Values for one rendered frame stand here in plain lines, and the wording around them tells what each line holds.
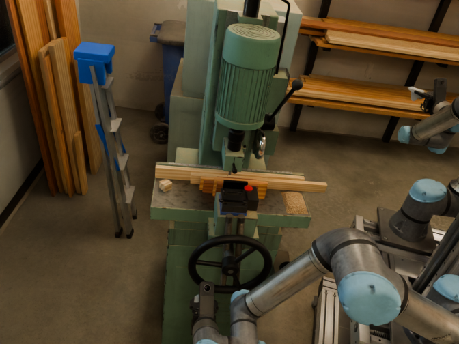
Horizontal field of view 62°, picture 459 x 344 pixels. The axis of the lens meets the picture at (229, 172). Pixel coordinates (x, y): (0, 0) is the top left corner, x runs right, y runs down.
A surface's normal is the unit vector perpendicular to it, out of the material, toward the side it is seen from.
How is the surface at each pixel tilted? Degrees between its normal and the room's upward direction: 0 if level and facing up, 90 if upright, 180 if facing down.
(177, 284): 90
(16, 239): 1
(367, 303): 86
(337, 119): 90
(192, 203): 0
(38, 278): 0
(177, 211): 90
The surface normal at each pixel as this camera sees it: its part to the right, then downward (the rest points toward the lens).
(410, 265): 0.14, -0.80
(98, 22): 0.00, 0.58
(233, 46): -0.70, 0.33
